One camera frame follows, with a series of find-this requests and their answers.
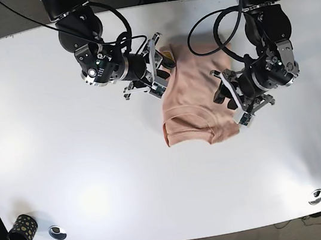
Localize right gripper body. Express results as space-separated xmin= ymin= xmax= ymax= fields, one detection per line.
xmin=121 ymin=32 xmax=170 ymax=100

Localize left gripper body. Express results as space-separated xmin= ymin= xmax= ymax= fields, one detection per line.
xmin=210 ymin=69 xmax=276 ymax=127

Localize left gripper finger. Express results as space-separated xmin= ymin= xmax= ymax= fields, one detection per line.
xmin=213 ymin=82 xmax=237 ymax=108

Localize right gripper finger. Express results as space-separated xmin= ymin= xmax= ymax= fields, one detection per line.
xmin=160 ymin=54 xmax=176 ymax=70

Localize salmon pink T-shirt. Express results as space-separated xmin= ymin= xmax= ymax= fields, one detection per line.
xmin=160 ymin=44 xmax=240 ymax=147

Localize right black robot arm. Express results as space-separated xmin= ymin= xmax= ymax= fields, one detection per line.
xmin=41 ymin=0 xmax=176 ymax=100

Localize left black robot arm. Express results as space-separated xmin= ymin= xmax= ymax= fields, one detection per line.
xmin=192 ymin=0 xmax=299 ymax=126

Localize black gold-dotted cup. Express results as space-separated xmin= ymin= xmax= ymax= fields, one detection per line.
xmin=7 ymin=214 xmax=38 ymax=240

